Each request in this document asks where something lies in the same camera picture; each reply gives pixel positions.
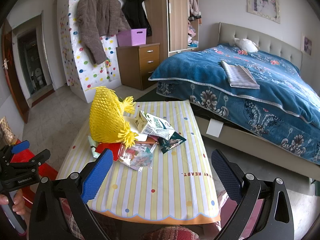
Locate polka dot white cabinet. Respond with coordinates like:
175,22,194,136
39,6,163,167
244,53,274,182
57,0,121,103

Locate dark green snack packet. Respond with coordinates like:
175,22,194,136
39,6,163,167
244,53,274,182
157,132,186,154

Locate white pillow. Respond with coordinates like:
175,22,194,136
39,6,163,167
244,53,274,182
234,38,259,53

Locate brown quilted jacket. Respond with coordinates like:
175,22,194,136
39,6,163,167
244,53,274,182
77,0,131,64

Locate red snack packet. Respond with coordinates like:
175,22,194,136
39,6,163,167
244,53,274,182
95,142,123,161

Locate folded grey checked cloth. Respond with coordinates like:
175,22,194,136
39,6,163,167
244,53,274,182
221,61,260,89

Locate wooden drawer nightstand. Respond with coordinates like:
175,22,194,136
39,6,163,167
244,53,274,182
116,43,160,90

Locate person's left hand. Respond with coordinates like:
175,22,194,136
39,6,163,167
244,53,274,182
0,189,26,216

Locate light green paper wrapper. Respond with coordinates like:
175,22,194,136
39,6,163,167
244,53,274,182
88,135,100,158

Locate black hanging coat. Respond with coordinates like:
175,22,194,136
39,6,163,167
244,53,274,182
122,0,152,36

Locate striped dotted tablecloth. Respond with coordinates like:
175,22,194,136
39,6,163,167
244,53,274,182
57,98,220,225

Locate wooden wardrobe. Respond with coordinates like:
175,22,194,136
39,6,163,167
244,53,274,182
145,0,198,61

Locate framed wall picture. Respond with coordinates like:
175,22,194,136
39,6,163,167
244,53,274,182
247,0,280,24

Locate beige upholstered bed frame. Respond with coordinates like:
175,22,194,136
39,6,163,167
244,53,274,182
187,23,319,179

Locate purple plastic basket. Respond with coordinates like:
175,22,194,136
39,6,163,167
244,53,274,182
117,28,146,47

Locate hanging clothes in wardrobe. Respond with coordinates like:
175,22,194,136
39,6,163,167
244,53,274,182
186,0,202,49

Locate small wall photo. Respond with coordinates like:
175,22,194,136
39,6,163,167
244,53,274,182
303,36,312,56

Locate yellow foam fruit net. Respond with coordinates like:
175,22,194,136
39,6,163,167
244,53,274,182
89,86,138,148

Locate blue floral bed blanket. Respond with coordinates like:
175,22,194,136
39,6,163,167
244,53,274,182
150,44,319,164

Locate clear candy wrapper bag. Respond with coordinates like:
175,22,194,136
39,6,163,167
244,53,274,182
118,143,157,171

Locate white label on bed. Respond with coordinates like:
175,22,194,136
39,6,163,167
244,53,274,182
206,119,223,138

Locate white green milk carton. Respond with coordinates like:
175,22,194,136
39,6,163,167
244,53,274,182
135,111,175,140

